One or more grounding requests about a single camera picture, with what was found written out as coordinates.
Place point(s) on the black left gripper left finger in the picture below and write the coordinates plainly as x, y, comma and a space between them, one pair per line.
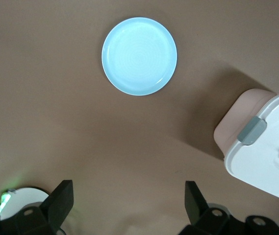
56, 208

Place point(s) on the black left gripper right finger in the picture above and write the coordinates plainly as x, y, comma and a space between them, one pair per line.
198, 210

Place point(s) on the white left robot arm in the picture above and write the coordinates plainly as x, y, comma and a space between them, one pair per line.
26, 199

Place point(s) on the white lidded storage box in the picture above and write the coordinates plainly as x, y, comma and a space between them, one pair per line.
264, 147

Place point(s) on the light blue round plate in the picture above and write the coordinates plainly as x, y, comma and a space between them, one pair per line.
139, 56

